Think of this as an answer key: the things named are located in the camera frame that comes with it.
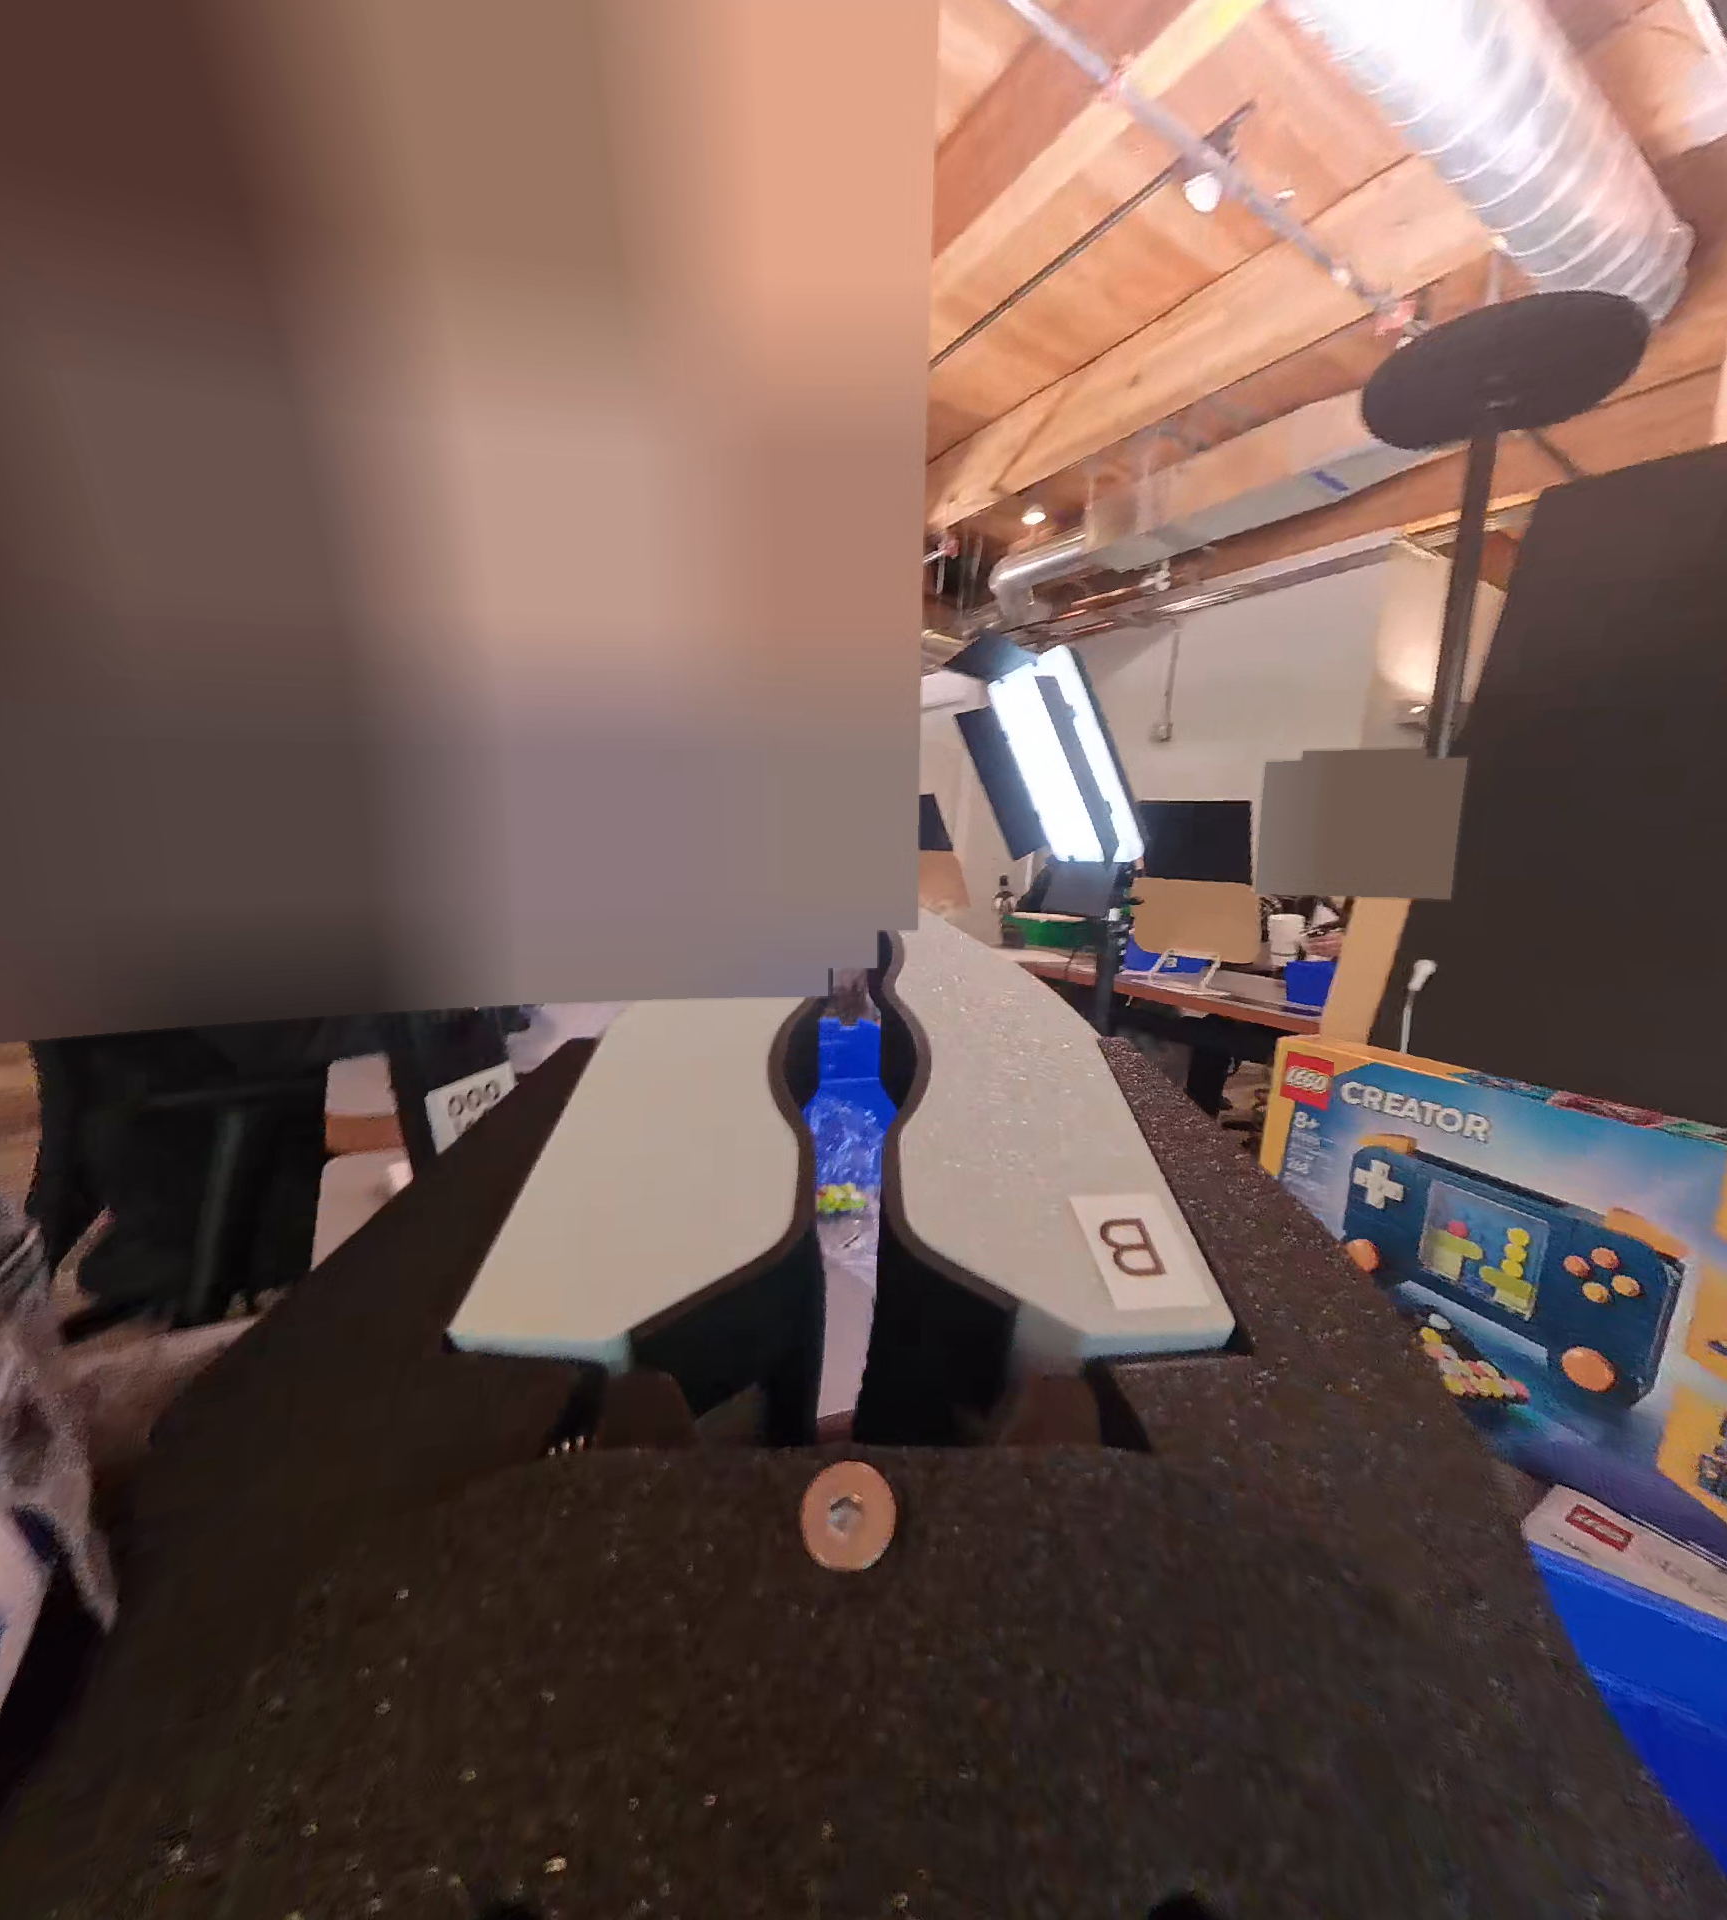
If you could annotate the black chair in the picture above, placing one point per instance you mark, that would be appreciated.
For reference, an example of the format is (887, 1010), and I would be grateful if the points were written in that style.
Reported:
(174, 1168)

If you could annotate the black panel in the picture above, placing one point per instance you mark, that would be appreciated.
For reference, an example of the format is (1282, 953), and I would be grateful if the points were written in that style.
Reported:
(1657, 750)

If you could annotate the black round-base stand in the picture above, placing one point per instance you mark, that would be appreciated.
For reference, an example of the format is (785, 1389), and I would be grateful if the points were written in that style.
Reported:
(1510, 366)

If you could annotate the wooden desk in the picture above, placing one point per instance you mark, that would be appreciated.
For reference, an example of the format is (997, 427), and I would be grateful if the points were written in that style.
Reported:
(1193, 998)

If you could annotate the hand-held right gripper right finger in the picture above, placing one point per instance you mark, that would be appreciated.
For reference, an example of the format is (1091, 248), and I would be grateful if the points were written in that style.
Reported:
(1014, 1153)

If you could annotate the ceiling track light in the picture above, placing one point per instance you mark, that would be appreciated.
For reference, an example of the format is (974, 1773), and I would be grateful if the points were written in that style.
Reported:
(1204, 189)

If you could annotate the wooden board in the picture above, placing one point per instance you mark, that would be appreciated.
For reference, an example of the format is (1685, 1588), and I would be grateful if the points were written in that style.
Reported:
(1364, 970)

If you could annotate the toy brick set box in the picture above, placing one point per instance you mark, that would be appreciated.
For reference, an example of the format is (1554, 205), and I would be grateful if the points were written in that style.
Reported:
(1526, 1257)

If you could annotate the clear plastic bag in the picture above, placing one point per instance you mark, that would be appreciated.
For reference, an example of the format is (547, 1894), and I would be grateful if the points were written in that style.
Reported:
(846, 1153)

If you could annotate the studio light panel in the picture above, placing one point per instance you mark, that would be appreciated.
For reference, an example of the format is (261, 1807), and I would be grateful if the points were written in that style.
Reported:
(1058, 765)

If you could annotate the white instruction booklet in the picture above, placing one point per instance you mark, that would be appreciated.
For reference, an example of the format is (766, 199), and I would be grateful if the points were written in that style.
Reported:
(1657, 1551)

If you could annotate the small silver ventilation duct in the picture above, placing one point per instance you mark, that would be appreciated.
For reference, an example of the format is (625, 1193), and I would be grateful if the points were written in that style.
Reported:
(1036, 571)

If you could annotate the blue plastic bin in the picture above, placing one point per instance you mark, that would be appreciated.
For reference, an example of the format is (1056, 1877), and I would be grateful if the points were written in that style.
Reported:
(1703, 1722)

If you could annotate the large silver ventilation duct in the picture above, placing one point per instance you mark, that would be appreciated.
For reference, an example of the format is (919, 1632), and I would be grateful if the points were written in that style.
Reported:
(1494, 134)

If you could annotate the small blue bin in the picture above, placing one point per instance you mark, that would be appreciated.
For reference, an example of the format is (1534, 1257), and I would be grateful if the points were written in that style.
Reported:
(1312, 986)

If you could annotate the black monitor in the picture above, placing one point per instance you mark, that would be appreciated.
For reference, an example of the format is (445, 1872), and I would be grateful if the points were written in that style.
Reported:
(1193, 841)

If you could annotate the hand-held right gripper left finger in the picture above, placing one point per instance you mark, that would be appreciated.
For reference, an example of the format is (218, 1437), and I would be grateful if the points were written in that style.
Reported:
(639, 1201)

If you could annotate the white cup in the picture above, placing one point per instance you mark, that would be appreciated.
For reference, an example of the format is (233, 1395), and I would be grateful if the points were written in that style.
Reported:
(1286, 940)

